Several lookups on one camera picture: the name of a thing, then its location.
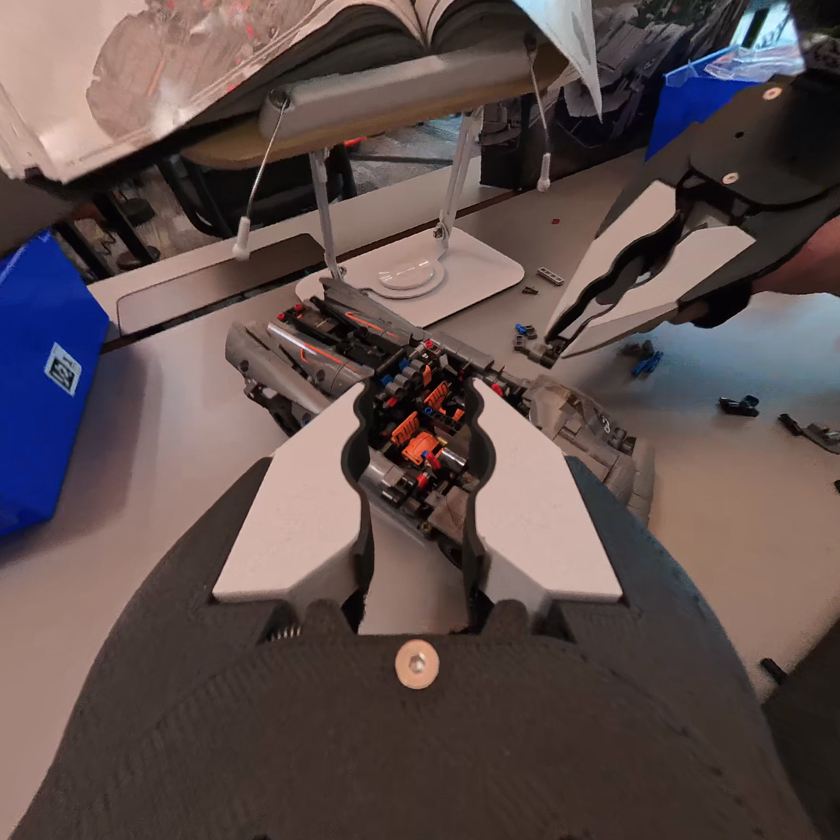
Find white book stand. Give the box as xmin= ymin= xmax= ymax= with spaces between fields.
xmin=180 ymin=29 xmax=572 ymax=329

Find grey orange lego car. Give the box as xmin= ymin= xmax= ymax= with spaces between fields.
xmin=224 ymin=277 xmax=657 ymax=572

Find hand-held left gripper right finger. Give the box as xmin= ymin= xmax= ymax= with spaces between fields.
xmin=461 ymin=378 xmax=624 ymax=611

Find open instruction booklet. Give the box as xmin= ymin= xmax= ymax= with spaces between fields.
xmin=0 ymin=0 xmax=601 ymax=185

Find blue storage bin white tag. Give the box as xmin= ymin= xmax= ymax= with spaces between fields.
xmin=0 ymin=230 xmax=111 ymax=536

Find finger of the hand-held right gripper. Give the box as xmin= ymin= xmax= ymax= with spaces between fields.
xmin=543 ymin=179 xmax=683 ymax=352
xmin=556 ymin=200 xmax=759 ymax=360

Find person's right hand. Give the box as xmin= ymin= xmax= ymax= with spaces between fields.
xmin=672 ymin=217 xmax=840 ymax=327

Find desk cable lid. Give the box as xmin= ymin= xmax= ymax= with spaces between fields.
xmin=117 ymin=233 xmax=322 ymax=336

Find black office chair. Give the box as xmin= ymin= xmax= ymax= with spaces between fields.
xmin=56 ymin=141 xmax=358 ymax=280

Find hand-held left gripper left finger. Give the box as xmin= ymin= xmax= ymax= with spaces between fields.
xmin=212 ymin=382 xmax=376 ymax=611

